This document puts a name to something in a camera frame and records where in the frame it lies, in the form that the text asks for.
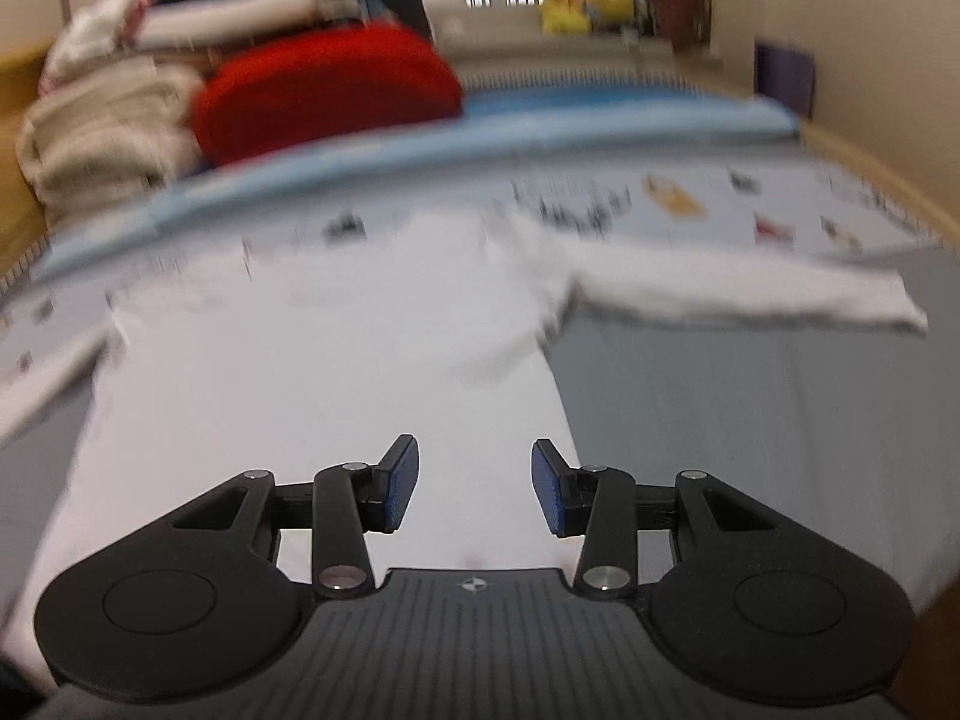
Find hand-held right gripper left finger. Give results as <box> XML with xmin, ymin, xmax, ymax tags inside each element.
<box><xmin>154</xmin><ymin>433</ymin><xmax>421</xmax><ymax>601</ymax></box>

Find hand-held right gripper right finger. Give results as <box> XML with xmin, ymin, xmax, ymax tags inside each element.
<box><xmin>531</xmin><ymin>439</ymin><xmax>796</xmax><ymax>601</ymax></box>

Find white long-sleeved shirt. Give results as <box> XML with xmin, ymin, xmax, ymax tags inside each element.
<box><xmin>0</xmin><ymin>208</ymin><xmax>929</xmax><ymax>695</ymax></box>

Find grey deer-print bedsheet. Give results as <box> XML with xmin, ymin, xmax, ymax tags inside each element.
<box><xmin>0</xmin><ymin>52</ymin><xmax>960</xmax><ymax>691</ymax></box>

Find light blue folded duvet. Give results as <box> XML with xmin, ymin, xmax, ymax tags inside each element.
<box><xmin>34</xmin><ymin>86</ymin><xmax>800</xmax><ymax>282</ymax></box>

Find red folded blanket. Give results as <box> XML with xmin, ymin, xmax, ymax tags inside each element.
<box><xmin>189</xmin><ymin>22</ymin><xmax>464</xmax><ymax>170</ymax></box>

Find white window sill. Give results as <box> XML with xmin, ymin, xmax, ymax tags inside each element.
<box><xmin>427</xmin><ymin>0</ymin><xmax>721</xmax><ymax>74</ymax></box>

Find cream fleece folded blanket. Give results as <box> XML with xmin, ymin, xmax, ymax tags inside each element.
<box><xmin>15</xmin><ymin>60</ymin><xmax>207</xmax><ymax>222</ymax></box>

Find purple bag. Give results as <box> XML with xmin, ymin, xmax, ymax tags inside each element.
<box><xmin>754</xmin><ymin>41</ymin><xmax>817</xmax><ymax>119</ymax></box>

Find white folded cloth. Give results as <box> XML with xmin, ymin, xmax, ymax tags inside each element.
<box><xmin>135</xmin><ymin>0</ymin><xmax>365</xmax><ymax>50</ymax></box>

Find dark red pillow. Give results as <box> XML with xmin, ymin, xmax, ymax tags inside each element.
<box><xmin>649</xmin><ymin>0</ymin><xmax>710</xmax><ymax>53</ymax></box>

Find white and pink cloth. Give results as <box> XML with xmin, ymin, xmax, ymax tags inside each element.
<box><xmin>41</xmin><ymin>0</ymin><xmax>162</xmax><ymax>91</ymax></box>

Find wooden bed frame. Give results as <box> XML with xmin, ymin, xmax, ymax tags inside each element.
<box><xmin>0</xmin><ymin>37</ymin><xmax>960</xmax><ymax>271</ymax></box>

